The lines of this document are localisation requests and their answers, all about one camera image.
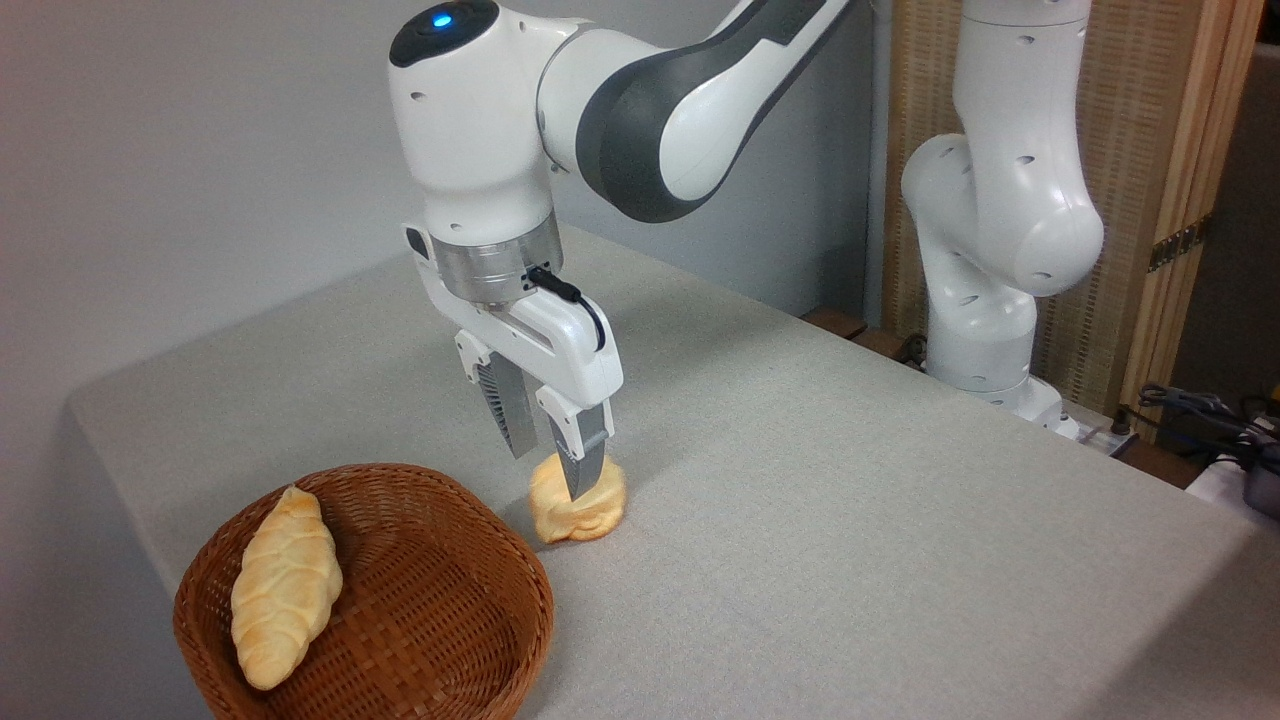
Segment grey tablecloth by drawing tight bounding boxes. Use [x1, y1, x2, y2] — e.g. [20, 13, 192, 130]
[65, 220, 1280, 720]

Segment white power strip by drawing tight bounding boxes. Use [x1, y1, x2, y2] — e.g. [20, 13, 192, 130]
[1072, 418, 1138, 458]

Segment wooden folding screen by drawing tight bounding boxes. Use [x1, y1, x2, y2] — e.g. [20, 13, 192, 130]
[885, 0, 1266, 441]

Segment brown woven wicker basket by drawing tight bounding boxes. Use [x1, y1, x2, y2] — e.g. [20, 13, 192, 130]
[173, 463, 555, 720]

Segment long golden bread loaf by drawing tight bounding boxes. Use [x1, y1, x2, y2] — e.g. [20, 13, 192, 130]
[230, 485, 344, 692]

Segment black cable bundle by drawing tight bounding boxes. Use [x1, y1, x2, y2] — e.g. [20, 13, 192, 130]
[1138, 385, 1280, 471]

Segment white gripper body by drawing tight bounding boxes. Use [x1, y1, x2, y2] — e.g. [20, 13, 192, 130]
[405, 225, 626, 419]

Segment white box with dark item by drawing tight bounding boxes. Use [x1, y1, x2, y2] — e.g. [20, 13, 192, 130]
[1185, 452, 1280, 531]

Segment round golden bread bun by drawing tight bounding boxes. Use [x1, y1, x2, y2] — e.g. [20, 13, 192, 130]
[528, 452, 628, 544]

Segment metal screen hinge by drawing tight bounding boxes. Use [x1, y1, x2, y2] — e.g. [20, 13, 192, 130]
[1148, 215, 1213, 273]

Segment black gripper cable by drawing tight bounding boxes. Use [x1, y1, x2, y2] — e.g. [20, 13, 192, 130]
[527, 265, 608, 353]

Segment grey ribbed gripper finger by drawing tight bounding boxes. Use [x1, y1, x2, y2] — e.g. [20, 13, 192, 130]
[535, 385, 614, 501]
[455, 330, 541, 461]

